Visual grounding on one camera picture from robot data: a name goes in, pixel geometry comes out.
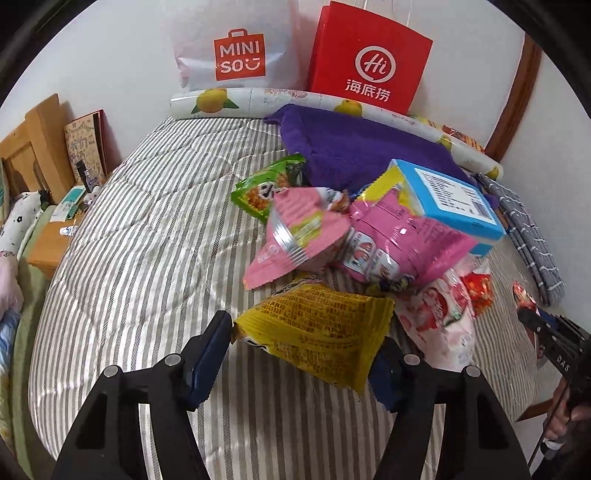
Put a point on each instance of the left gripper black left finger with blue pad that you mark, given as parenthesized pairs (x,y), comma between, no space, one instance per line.
(104,442)

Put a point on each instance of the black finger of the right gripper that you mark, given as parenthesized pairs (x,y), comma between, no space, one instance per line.
(538,321)

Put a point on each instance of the small red snack packet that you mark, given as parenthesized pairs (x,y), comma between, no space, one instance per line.
(480,289)

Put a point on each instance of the white pink strawberry snack bag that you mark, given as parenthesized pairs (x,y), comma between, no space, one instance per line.
(439,319)

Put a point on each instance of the large pink yellow snack bag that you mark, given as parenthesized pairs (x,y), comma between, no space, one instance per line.
(392,241)

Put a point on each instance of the pink triangular snack bag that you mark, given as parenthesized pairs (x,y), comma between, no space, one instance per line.
(305,230)

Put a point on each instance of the green snack bag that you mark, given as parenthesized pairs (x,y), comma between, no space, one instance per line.
(255,194)

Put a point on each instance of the person's right hand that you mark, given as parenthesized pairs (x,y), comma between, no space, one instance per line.
(559,416)

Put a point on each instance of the grey checked cloth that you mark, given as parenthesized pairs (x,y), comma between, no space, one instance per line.
(528,240)

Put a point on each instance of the blue tissue box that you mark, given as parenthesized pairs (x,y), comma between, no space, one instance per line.
(455,203)

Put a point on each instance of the wooden bedside table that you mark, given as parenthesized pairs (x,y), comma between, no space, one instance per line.
(50,246)

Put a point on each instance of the striped grey quilt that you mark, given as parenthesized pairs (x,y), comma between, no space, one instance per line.
(164,249)

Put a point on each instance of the teal white tube box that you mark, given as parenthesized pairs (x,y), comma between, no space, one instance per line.
(68,206)

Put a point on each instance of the white floral pillow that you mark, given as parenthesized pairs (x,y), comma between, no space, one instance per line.
(20,223)

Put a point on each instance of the purple towel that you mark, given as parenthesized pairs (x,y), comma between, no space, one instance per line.
(347,153)

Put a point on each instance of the wooden headboard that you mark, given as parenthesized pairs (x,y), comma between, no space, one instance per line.
(34,154)

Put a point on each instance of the red Haidilao paper bag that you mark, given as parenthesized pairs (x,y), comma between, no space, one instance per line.
(368,58)

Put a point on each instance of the fruit print rolled mat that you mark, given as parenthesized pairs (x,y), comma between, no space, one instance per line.
(261,102)

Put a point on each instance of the white Miniso plastic bag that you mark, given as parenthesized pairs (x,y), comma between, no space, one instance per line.
(234,43)

